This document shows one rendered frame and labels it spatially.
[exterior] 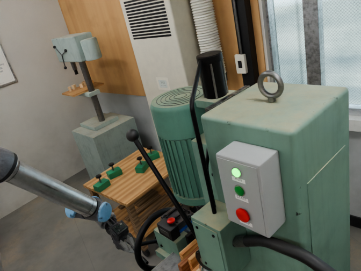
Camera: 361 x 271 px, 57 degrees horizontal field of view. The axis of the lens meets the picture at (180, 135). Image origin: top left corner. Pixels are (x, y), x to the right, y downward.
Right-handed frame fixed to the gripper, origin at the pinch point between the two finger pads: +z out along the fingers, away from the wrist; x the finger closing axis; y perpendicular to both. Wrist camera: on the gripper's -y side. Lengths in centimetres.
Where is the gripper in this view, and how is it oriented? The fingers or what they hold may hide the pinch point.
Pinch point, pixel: (134, 251)
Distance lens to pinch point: 164.6
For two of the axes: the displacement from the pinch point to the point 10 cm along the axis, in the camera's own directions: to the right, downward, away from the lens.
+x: 7.3, -4.1, 5.5
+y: 0.3, -7.8, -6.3
